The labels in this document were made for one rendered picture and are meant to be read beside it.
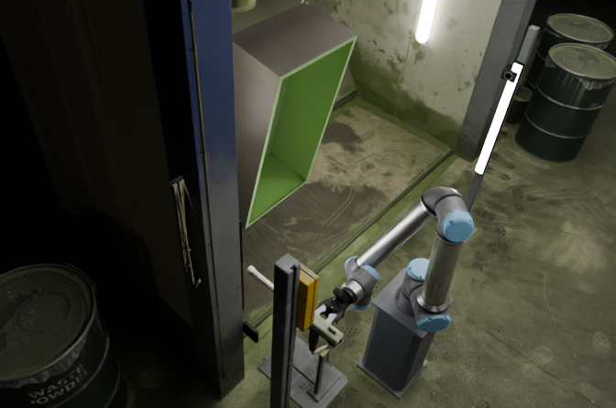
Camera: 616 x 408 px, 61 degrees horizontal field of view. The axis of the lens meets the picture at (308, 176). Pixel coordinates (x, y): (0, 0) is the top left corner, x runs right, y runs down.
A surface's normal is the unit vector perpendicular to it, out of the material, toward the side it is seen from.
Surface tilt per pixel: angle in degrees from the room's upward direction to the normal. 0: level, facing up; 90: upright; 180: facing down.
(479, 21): 90
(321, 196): 0
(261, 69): 90
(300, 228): 0
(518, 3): 90
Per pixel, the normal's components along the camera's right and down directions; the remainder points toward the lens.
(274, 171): 0.22, -0.64
